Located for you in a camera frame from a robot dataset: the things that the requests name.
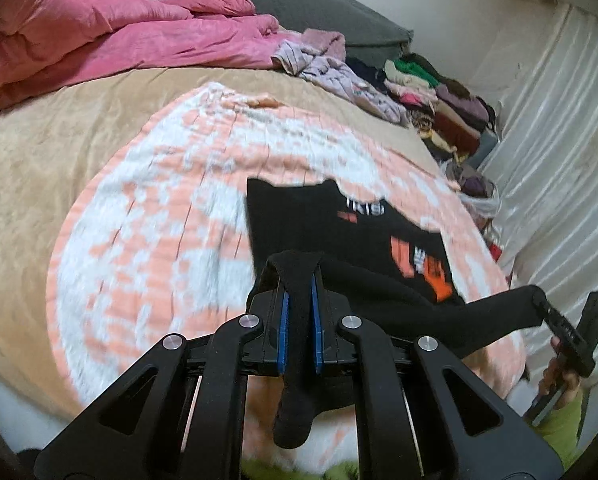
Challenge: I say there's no beige fuzzy blanket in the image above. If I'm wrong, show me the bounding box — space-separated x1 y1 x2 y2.
0 67 445 411

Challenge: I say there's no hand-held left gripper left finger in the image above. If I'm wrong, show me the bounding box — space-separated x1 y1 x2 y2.
33 255 291 480

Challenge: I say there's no grey padded headboard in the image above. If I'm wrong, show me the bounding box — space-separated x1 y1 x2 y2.
166 0 415 68

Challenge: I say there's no lilac crumpled garment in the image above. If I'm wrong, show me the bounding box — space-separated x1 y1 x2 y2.
271 40 410 126

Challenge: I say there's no dark navy garment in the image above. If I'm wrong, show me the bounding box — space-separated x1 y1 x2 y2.
346 57 395 91

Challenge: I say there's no stack of folded clothes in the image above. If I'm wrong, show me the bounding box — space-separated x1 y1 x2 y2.
381 52 500 161

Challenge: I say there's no white curtain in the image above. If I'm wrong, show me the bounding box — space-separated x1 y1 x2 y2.
479 2 598 401

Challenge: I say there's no person's green clothing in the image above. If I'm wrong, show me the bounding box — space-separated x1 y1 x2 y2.
239 457 365 480

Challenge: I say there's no grey cushion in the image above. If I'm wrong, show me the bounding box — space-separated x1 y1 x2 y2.
466 130 502 168

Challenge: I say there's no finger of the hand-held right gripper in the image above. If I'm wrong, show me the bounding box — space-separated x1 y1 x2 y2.
531 292 582 356

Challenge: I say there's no person's right forearm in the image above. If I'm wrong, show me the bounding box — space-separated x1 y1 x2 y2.
534 385 598 471

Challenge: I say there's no peach and white patterned blanket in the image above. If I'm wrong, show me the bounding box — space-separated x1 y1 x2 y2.
46 82 527 466

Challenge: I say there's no pink fuzzy garment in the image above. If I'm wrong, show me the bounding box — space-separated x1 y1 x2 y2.
299 29 347 61

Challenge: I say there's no black sweater with orange cuffs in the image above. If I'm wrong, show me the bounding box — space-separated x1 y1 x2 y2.
246 177 544 448

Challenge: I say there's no person's right hand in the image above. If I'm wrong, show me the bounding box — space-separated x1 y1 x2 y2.
538 335 584 401

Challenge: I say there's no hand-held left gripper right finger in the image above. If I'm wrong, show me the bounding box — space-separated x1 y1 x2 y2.
309 260 564 480

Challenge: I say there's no pink quilt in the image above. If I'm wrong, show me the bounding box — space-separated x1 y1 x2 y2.
0 0 305 121

